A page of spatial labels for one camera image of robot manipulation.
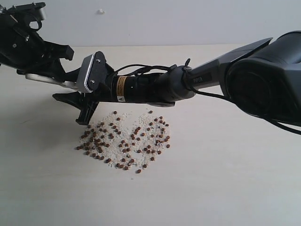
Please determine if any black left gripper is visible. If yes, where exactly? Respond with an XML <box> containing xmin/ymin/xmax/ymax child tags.
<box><xmin>0</xmin><ymin>9</ymin><xmax>74</xmax><ymax>82</ymax></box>

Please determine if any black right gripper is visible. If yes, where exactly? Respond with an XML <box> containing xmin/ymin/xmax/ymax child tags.
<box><xmin>52</xmin><ymin>65</ymin><xmax>175</xmax><ymax>125</ymax></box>

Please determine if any red beans and rice pile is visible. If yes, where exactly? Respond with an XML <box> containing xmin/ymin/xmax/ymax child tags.
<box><xmin>74</xmin><ymin>110</ymin><xmax>171</xmax><ymax>174</ymax></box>

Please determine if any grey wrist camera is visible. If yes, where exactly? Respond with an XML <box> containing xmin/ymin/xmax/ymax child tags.
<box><xmin>6</xmin><ymin>2</ymin><xmax>47</xmax><ymax>22</ymax></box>
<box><xmin>76</xmin><ymin>51</ymin><xmax>107</xmax><ymax>93</ymax></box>

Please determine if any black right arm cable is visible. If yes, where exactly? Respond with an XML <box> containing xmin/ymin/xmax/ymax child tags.
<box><xmin>115</xmin><ymin>58</ymin><xmax>301</xmax><ymax>136</ymax></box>

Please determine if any white paint brush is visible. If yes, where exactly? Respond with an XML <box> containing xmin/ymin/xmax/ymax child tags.
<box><xmin>25</xmin><ymin>73</ymin><xmax>78</xmax><ymax>91</ymax></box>

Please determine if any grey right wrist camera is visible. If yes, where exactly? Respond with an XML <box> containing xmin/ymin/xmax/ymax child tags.
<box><xmin>76</xmin><ymin>51</ymin><xmax>107</xmax><ymax>93</ymax></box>

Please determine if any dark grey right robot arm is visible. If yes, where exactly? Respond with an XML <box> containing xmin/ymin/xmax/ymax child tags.
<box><xmin>53</xmin><ymin>31</ymin><xmax>301</xmax><ymax>126</ymax></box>

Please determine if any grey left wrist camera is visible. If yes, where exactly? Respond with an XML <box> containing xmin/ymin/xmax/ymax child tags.
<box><xmin>6</xmin><ymin>2</ymin><xmax>47</xmax><ymax>22</ymax></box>

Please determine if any white blob on wall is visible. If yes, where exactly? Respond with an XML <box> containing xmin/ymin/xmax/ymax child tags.
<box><xmin>97</xmin><ymin>9</ymin><xmax>105</xmax><ymax>15</ymax></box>

